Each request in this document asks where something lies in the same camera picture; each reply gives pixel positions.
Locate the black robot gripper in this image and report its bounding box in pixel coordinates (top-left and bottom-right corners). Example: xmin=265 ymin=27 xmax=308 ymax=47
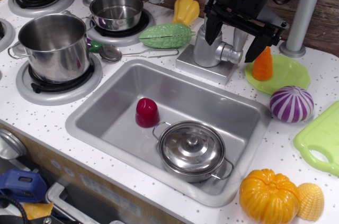
xmin=204 ymin=0 xmax=289 ymax=63

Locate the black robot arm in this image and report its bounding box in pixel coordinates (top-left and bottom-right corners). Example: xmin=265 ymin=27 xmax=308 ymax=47
xmin=204 ymin=0 xmax=290 ymax=62

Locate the silver faucet lever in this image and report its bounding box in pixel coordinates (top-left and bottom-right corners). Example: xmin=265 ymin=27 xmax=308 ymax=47
xmin=233 ymin=28 xmax=248 ymax=52

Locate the grey vertical pole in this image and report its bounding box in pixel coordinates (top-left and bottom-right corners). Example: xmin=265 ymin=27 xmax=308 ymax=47
xmin=279 ymin=0 xmax=318 ymax=58

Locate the silver toy faucet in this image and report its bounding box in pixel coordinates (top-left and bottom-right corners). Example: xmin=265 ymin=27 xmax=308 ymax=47
xmin=149 ymin=0 xmax=243 ymax=85

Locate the orange toy carrot piece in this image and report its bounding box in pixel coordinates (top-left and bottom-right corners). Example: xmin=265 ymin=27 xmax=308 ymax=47
xmin=252 ymin=47 xmax=273 ymax=81

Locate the yellow toy bell pepper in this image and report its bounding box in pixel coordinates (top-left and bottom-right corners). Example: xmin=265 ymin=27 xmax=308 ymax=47
xmin=172 ymin=0 xmax=200 ymax=26

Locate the light green toy plate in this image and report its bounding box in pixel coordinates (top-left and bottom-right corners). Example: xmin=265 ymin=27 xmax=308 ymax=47
xmin=245 ymin=55 xmax=310 ymax=95

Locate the green toy bitter gourd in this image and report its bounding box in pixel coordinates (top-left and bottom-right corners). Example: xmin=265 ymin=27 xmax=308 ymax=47
xmin=139 ymin=23 xmax=195 ymax=49

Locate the purple striped toy onion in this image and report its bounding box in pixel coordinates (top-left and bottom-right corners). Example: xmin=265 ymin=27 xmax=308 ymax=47
xmin=270 ymin=86 xmax=314 ymax=123

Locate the back right stove burner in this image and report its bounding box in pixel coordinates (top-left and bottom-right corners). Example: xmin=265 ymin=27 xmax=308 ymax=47
xmin=85 ymin=9 xmax=155 ymax=47

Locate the shallow steel pot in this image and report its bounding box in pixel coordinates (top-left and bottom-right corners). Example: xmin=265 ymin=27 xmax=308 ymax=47
xmin=89 ymin=0 xmax=144 ymax=31

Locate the red toy pepper half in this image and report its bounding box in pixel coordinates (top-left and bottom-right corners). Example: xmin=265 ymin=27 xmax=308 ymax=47
xmin=135 ymin=98 xmax=160 ymax=128

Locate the small lidded steel pot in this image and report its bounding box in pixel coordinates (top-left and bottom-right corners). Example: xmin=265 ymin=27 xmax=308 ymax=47
xmin=152 ymin=121 xmax=234 ymax=183

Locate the small steel strainer spoon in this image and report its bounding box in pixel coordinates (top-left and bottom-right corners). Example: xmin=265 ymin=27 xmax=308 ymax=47
xmin=99 ymin=44 xmax=179 ymax=62

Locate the green toy cutting board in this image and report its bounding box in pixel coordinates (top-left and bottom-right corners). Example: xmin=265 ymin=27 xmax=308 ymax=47
xmin=293 ymin=101 xmax=338 ymax=176

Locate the purple toy eggplant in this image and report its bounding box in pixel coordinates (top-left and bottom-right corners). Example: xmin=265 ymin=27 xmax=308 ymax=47
xmin=87 ymin=38 xmax=103 ymax=53

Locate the grey toy sink basin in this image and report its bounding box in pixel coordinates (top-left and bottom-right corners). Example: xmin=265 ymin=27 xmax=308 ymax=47
xmin=66 ymin=60 xmax=271 ymax=207

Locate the orange toy pumpkin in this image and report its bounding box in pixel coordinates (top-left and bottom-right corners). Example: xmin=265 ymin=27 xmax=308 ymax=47
xmin=239 ymin=169 xmax=300 ymax=223

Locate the large steel stock pot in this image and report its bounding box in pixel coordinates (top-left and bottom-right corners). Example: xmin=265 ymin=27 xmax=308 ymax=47
xmin=7 ymin=13 xmax=91 ymax=84

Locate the front right stove burner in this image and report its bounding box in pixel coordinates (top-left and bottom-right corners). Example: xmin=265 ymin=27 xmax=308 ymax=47
xmin=16 ymin=54 xmax=102 ymax=106

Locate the yellow toy corn piece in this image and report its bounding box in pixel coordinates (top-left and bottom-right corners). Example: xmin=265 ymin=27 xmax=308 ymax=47
xmin=297 ymin=183 xmax=325 ymax=221

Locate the front left stove burner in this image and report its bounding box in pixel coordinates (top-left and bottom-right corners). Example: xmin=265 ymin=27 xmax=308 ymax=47
xmin=0 ymin=19 xmax=15 ymax=52

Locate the silver oven knob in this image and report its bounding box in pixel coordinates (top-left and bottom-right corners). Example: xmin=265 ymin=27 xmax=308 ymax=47
xmin=1 ymin=128 xmax=28 ymax=160

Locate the yellow cloth scrap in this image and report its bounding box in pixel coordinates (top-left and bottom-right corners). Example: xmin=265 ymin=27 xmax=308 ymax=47
xmin=23 ymin=202 xmax=54 ymax=220

